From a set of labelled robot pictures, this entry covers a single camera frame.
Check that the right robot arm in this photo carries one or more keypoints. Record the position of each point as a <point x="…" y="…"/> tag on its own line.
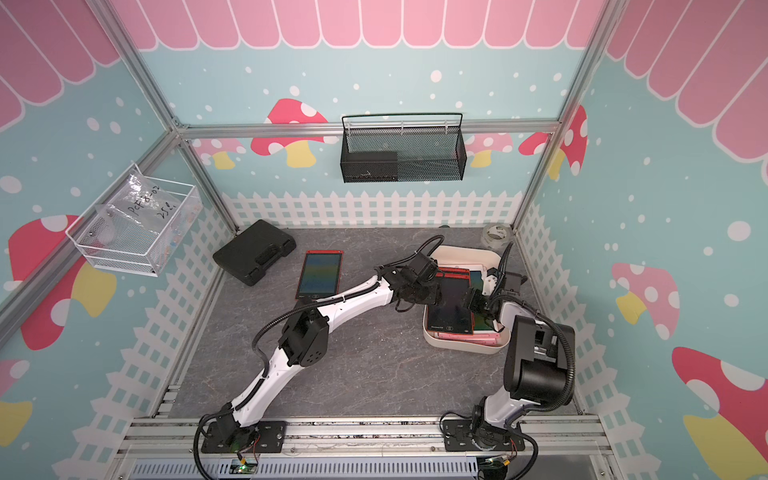
<point x="539" y="371"/>

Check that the black box in basket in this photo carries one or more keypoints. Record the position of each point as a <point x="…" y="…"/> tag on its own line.
<point x="369" y="167"/>

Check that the black mesh wall basket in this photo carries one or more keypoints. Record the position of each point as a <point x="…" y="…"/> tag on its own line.
<point x="430" y="146"/>

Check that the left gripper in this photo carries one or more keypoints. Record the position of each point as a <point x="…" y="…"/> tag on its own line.
<point x="435" y="291"/>

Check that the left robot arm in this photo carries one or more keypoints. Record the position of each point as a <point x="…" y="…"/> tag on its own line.
<point x="299" y="338"/>

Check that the black plastic tool case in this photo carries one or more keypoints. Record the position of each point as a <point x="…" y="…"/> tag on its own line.
<point x="249" y="255"/>

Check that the white plastic storage box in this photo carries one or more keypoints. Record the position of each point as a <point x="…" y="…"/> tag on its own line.
<point x="457" y="262"/>

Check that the clear plastic bag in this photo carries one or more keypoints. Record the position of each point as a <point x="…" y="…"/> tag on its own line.
<point x="141" y="210"/>

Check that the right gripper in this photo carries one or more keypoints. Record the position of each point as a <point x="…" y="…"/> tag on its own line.
<point x="474" y="297"/>

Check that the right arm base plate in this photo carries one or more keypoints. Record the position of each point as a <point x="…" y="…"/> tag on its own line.
<point x="465" y="435"/>

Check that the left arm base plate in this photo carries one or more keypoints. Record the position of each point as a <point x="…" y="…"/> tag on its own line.
<point x="223" y="436"/>

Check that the clear tape roll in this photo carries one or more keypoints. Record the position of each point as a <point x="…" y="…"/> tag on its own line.
<point x="496" y="236"/>

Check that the red frame writing tablet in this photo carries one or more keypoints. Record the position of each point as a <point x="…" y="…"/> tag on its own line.
<point x="320" y="274"/>

